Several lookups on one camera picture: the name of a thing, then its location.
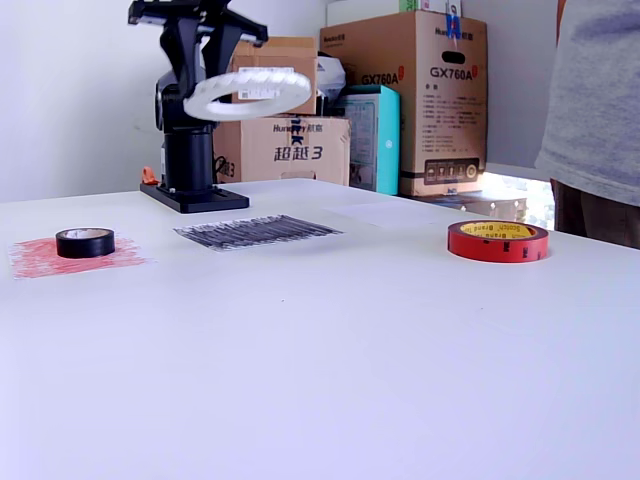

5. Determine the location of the grey plastic bag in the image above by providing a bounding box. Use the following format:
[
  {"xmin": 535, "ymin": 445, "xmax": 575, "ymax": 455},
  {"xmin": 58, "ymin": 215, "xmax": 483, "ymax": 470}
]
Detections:
[{"xmin": 317, "ymin": 54, "xmax": 347, "ymax": 101}]

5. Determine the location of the person in grey shirt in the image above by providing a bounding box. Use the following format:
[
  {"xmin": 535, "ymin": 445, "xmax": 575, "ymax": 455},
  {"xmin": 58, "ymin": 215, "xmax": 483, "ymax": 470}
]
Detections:
[{"xmin": 533, "ymin": 0, "xmax": 640, "ymax": 251}]

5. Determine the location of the black scribbled paper sheet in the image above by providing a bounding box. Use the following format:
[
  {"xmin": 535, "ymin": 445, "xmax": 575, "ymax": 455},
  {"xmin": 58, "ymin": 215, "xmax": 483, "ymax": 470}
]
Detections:
[{"xmin": 172, "ymin": 213, "xmax": 346, "ymax": 254}]

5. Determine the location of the red scribbled paper sheet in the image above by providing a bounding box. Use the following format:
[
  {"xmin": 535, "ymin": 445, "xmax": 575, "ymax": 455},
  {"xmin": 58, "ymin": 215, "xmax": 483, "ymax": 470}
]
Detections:
[{"xmin": 8, "ymin": 234, "xmax": 156, "ymax": 281}]

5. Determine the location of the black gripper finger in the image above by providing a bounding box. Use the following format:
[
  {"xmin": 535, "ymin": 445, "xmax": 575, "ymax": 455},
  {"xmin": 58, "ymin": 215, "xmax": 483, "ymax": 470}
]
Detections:
[
  {"xmin": 159, "ymin": 22, "xmax": 206, "ymax": 100},
  {"xmin": 202, "ymin": 22, "xmax": 244, "ymax": 81}
]

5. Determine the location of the Huntkey cardboard box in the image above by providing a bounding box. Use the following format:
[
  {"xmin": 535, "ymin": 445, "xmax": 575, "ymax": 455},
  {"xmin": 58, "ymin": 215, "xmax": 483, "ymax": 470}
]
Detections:
[{"xmin": 213, "ymin": 115, "xmax": 353, "ymax": 187}]

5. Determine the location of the grey roller blind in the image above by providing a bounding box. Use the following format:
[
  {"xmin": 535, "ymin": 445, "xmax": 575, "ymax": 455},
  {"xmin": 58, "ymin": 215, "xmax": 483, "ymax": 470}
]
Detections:
[{"xmin": 487, "ymin": 0, "xmax": 560, "ymax": 181}]

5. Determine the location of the black tape roll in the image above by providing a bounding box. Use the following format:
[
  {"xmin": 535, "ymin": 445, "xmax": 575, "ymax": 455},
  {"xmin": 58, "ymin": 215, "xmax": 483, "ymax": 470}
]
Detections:
[{"xmin": 55, "ymin": 227, "xmax": 117, "ymax": 260}]

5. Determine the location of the plain white paper sheet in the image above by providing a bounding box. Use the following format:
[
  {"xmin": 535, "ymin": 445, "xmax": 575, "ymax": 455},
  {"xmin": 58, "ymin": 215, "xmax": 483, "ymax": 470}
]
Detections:
[{"xmin": 319, "ymin": 199, "xmax": 476, "ymax": 232}]

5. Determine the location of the cardboard box with shipping label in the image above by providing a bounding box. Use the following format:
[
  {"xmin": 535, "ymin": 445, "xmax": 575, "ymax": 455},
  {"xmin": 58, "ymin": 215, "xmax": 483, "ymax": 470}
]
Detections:
[{"xmin": 230, "ymin": 35, "xmax": 320, "ymax": 116}]

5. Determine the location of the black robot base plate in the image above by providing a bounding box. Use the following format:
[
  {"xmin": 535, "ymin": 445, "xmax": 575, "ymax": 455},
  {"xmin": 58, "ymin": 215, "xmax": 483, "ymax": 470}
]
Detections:
[{"xmin": 139, "ymin": 182, "xmax": 250, "ymax": 215}]

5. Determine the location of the white tape roll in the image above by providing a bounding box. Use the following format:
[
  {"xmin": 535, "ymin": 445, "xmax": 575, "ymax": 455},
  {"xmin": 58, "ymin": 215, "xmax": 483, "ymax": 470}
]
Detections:
[{"xmin": 182, "ymin": 68, "xmax": 311, "ymax": 121}]

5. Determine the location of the black base power cable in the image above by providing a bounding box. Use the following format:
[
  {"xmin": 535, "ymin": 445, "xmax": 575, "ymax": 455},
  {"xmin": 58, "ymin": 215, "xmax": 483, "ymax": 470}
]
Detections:
[{"xmin": 212, "ymin": 128, "xmax": 229, "ymax": 185}]

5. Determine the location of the green and white box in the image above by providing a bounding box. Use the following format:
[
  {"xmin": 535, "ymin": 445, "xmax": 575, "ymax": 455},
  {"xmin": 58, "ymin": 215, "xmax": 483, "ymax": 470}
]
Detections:
[{"xmin": 399, "ymin": 0, "xmax": 464, "ymax": 15}]

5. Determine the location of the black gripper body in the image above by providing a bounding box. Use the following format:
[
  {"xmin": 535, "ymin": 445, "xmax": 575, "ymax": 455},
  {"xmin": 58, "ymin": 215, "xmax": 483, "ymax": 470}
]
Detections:
[{"xmin": 127, "ymin": 0, "xmax": 270, "ymax": 47}]

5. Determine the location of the dark low ledge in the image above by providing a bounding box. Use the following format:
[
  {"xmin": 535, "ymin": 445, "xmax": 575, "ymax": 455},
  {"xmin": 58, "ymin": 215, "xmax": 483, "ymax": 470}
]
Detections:
[{"xmin": 417, "ymin": 192, "xmax": 529, "ymax": 224}]

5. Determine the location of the red tape roll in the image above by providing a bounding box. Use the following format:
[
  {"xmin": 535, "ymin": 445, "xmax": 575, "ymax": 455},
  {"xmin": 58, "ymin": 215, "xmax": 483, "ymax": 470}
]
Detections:
[{"xmin": 446, "ymin": 219, "xmax": 550, "ymax": 265}]

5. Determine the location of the teal carton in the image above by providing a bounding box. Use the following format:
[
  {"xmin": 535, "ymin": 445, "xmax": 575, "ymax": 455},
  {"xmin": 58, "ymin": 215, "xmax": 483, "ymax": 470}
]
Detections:
[{"xmin": 335, "ymin": 84, "xmax": 401, "ymax": 196}]

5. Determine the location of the tall GX760A cardboard box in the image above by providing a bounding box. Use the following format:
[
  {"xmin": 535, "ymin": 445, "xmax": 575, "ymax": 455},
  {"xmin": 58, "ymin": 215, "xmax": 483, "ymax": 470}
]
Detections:
[{"xmin": 319, "ymin": 10, "xmax": 489, "ymax": 197}]

